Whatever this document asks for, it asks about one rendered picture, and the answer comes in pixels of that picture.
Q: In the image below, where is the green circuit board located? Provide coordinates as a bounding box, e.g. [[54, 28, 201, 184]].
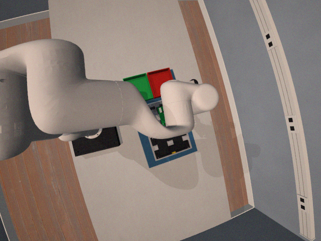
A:
[[157, 106, 166, 126]]

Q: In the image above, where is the red open-top bin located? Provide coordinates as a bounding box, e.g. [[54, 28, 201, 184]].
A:
[[147, 68, 173, 99]]

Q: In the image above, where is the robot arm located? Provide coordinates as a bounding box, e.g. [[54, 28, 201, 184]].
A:
[[0, 39, 219, 161]]

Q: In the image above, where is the green bin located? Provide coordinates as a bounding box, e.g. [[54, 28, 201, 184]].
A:
[[123, 73, 153, 101]]

